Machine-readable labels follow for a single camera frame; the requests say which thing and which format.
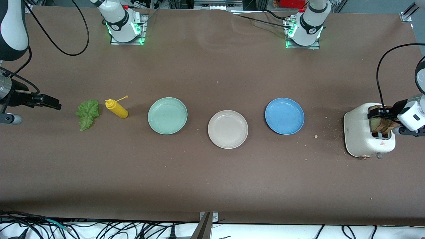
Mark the teal cable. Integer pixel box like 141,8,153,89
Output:
45,218,72,232

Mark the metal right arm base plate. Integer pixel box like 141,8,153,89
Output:
110,13,147,45

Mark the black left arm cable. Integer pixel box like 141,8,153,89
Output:
376,43,425,115

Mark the blue plate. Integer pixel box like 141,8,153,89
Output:
265,98,305,135

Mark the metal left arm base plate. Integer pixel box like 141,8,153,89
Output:
284,18,321,49

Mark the brown bread slice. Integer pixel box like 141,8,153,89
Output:
369,105,390,133
387,115,401,135

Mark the red box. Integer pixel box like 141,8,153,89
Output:
278,0,307,9

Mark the green lettuce leaf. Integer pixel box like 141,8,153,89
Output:
76,99,100,132

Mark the mint green plate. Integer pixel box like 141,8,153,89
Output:
147,97,188,135

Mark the yellow mustard squeeze bottle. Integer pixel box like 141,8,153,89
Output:
105,95,129,119

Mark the white toaster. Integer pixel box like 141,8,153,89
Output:
343,102,396,159

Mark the aluminium frame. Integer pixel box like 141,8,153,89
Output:
194,0,243,10

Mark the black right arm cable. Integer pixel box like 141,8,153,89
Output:
0,0,90,115

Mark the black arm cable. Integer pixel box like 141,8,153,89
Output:
0,0,90,115
376,43,425,115

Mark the silver metal bracket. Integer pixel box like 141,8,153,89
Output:
199,211,219,223

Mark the beige plate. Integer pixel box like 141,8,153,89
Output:
208,110,249,149

